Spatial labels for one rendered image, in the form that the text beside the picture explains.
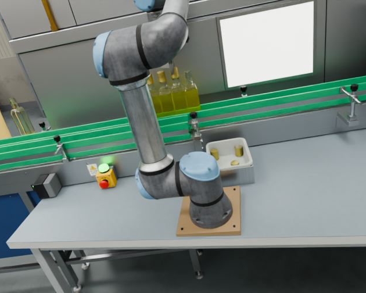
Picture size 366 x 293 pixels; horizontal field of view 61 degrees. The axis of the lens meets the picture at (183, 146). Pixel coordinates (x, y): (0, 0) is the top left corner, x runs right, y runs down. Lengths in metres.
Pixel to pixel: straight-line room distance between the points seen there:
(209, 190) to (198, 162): 0.09
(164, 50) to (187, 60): 0.68
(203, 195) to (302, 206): 0.36
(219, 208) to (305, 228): 0.27
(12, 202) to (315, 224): 1.39
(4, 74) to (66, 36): 4.60
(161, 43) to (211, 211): 0.54
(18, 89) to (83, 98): 4.48
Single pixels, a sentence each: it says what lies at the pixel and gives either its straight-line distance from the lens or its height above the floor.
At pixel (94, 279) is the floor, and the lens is 2.14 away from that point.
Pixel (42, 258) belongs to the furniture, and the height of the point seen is 0.61.
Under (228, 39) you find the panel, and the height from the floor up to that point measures 1.21.
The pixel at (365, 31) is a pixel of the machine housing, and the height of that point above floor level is 1.13.
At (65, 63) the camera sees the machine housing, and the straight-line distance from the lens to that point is 1.63.
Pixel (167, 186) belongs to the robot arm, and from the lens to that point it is 0.97.
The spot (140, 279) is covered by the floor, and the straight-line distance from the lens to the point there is 2.01.
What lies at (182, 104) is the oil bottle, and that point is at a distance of 1.40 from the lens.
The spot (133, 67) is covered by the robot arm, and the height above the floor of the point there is 1.32.
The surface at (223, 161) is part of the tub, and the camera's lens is 1.36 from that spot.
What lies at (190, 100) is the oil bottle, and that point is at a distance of 1.39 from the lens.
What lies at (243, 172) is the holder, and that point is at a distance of 1.22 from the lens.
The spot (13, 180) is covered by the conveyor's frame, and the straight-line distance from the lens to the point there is 1.66.
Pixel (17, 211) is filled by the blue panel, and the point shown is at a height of 0.63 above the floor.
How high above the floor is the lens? 1.50
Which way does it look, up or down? 28 degrees down
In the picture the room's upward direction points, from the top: 12 degrees counter-clockwise
